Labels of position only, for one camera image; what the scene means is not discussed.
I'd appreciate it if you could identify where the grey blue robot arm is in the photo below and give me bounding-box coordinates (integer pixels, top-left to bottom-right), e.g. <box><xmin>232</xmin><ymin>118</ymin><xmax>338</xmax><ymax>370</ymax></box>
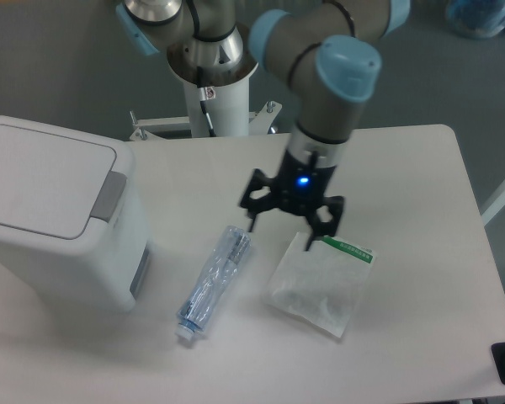
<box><xmin>115</xmin><ymin>1</ymin><xmax>411</xmax><ymax>240</ymax></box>

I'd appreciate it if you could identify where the blue plastic bag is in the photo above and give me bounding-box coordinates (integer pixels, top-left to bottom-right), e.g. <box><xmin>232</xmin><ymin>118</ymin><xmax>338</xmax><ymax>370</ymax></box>
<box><xmin>444</xmin><ymin>1</ymin><xmax>505</xmax><ymax>40</ymax></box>

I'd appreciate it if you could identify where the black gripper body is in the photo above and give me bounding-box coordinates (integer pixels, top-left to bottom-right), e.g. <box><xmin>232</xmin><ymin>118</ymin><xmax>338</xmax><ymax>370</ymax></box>
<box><xmin>273</xmin><ymin>126</ymin><xmax>345</xmax><ymax>217</ymax></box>

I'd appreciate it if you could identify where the white green plastic pouch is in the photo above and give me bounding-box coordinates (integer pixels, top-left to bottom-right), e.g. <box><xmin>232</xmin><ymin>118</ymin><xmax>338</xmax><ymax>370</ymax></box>
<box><xmin>263</xmin><ymin>231</ymin><xmax>377</xmax><ymax>338</ymax></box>

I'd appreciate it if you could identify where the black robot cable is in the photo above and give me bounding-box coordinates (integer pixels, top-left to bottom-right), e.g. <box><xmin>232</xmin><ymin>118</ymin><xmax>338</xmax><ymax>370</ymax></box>
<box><xmin>195</xmin><ymin>66</ymin><xmax>218</xmax><ymax>138</ymax></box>

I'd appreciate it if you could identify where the white plastic trash can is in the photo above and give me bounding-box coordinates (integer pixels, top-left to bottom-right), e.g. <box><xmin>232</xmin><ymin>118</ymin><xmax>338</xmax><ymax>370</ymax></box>
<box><xmin>0</xmin><ymin>115</ymin><xmax>150</xmax><ymax>311</ymax></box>

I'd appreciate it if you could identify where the grey trash can push button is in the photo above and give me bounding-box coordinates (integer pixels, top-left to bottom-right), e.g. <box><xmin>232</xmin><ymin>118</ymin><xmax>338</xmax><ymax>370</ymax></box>
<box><xmin>90</xmin><ymin>171</ymin><xmax>127</xmax><ymax>222</ymax></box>

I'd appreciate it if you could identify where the crushed clear plastic bottle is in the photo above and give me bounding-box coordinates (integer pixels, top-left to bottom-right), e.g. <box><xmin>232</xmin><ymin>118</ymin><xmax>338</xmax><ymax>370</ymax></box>
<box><xmin>175</xmin><ymin>226</ymin><xmax>251</xmax><ymax>343</ymax></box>

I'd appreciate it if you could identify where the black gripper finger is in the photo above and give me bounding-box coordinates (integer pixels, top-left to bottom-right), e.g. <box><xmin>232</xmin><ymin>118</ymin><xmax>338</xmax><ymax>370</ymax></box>
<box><xmin>305</xmin><ymin>196</ymin><xmax>345</xmax><ymax>251</ymax></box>
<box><xmin>239</xmin><ymin>168</ymin><xmax>281</xmax><ymax>232</ymax></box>

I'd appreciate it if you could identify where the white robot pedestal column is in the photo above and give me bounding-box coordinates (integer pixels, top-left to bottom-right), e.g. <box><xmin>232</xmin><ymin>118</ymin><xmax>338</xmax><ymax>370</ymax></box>
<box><xmin>166</xmin><ymin>23</ymin><xmax>262</xmax><ymax>138</ymax></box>

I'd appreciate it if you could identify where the white pedestal base frame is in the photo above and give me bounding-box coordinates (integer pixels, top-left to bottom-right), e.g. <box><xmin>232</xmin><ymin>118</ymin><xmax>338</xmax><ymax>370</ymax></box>
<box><xmin>129</xmin><ymin>100</ymin><xmax>283</xmax><ymax>141</ymax></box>

